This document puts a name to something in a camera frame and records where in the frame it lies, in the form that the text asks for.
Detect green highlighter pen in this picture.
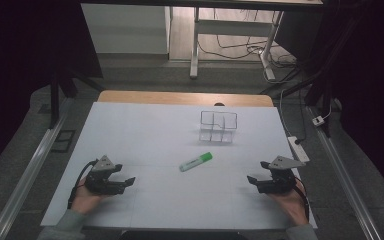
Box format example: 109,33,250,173
178,151,214,173

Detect black floor cables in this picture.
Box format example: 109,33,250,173
197,7,305,85

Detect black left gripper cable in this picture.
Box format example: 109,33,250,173
67,159,100,210

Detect aluminium rail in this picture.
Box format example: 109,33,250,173
0,98,75,240
307,105,384,240

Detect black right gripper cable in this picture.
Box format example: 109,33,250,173
293,176,312,222

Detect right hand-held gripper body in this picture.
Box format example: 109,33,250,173
257,155,307,195

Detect clear acrylic compartment organizer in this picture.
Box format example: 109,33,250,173
198,110,239,145

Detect black floor frame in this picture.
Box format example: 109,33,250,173
50,129,77,154

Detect white frame desk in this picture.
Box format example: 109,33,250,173
79,0,325,81

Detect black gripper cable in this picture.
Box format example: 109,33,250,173
67,159,100,210
293,176,312,222

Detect person's left hand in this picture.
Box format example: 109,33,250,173
70,175,107,216

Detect wooden table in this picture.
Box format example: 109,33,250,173
97,89,275,108

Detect white table mat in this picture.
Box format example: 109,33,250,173
40,101,318,231

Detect black plug with cable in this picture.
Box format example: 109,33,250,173
294,87,308,146

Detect white power strip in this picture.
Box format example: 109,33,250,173
286,135,311,164

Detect person's right hand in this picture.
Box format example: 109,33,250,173
268,185,310,226

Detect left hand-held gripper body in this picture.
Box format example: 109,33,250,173
84,154,128,196

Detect black metal stand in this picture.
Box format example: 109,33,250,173
47,65,105,130

